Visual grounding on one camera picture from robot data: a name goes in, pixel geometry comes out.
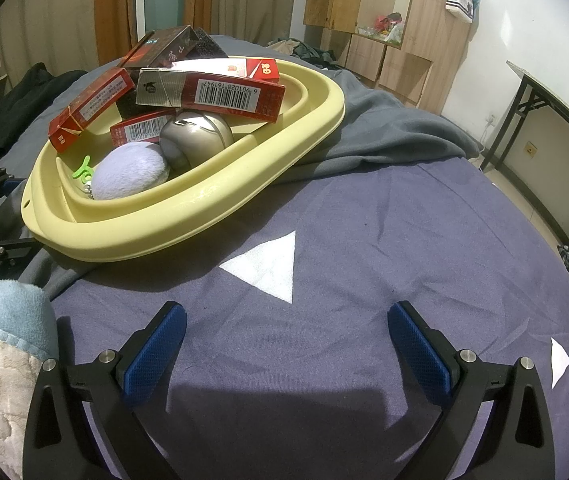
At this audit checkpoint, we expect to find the wooden wardrobe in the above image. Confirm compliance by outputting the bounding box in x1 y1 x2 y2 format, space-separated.
303 0 482 111

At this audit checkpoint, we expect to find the green plastic clip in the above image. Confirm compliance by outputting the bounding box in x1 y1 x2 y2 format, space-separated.
72 156 96 183

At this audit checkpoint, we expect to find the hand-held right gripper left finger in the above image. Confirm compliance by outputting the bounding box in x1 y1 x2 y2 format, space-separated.
22 301 188 480

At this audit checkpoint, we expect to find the grey blanket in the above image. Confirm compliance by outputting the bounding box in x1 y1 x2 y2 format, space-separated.
0 35 480 306

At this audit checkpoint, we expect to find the beige curtain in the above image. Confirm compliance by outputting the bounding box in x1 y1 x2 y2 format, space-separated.
212 0 310 53

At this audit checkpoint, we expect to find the purple bedsheet with white triangles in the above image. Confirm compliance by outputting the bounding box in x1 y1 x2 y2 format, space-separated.
49 152 569 480

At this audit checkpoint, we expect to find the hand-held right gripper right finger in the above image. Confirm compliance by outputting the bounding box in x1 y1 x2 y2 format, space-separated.
381 301 556 480

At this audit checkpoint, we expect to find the purple plush ball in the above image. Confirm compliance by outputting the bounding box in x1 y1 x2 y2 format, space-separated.
89 141 170 201

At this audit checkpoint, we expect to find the dark red black cigarette box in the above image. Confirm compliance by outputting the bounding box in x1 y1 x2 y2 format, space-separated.
122 25 200 68

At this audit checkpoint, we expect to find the yellow plastic basin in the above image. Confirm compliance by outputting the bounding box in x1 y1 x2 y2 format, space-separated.
20 55 346 263

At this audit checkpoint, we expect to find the silver computer mouse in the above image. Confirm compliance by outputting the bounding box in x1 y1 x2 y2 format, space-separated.
158 109 234 171

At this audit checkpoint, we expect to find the plain red cigarette box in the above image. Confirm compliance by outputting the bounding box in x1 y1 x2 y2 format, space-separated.
48 66 135 153

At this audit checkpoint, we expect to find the black folding table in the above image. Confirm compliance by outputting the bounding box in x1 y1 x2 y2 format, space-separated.
479 60 569 246

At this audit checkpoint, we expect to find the red barcode cigarette box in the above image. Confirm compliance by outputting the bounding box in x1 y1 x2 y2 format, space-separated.
109 107 178 148

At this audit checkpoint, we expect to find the red white cigarette box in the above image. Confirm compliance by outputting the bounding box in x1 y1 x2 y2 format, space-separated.
169 57 280 83

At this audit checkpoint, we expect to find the dark clothes pile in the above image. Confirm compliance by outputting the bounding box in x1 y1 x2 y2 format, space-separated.
267 37 350 73

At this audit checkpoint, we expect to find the shiny red silver cigarette box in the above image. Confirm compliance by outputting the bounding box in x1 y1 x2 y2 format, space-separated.
136 67 286 123

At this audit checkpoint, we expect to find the colourful clutter pile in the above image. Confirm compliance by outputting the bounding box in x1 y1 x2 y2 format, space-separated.
357 10 406 45

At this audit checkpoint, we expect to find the black garment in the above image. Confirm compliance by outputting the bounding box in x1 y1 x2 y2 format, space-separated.
0 62 88 176

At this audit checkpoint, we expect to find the orange wooden door frame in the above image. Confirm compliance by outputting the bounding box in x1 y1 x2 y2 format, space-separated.
94 0 212 68

